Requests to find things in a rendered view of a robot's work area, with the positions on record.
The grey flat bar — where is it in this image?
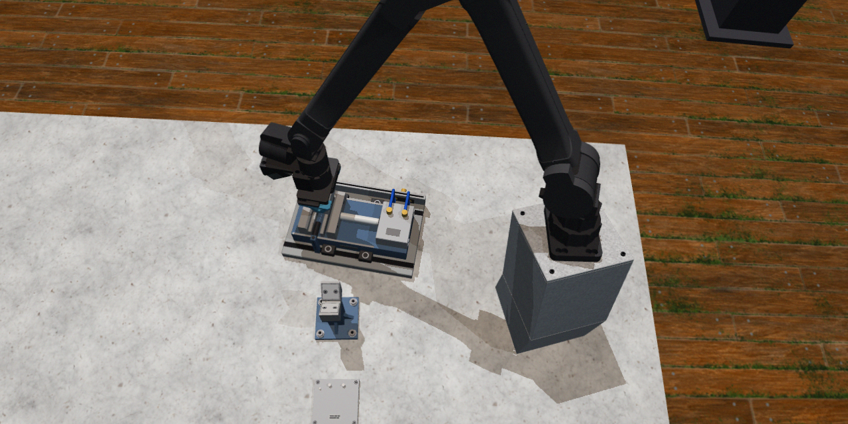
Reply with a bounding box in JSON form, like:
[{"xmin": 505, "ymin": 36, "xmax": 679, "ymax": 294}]
[{"xmin": 320, "ymin": 196, "xmax": 335, "ymax": 237}]

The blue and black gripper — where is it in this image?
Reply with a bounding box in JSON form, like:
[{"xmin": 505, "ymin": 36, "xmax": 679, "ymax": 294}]
[{"xmin": 296, "ymin": 157, "xmax": 341, "ymax": 213}]

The narrow grey metal bar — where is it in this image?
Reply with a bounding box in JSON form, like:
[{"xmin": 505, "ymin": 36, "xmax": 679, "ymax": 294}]
[{"xmin": 308, "ymin": 212, "xmax": 319, "ymax": 235}]

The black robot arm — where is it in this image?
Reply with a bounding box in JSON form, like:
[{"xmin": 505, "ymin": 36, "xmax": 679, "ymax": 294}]
[{"xmin": 259, "ymin": 0, "xmax": 603, "ymax": 262}]

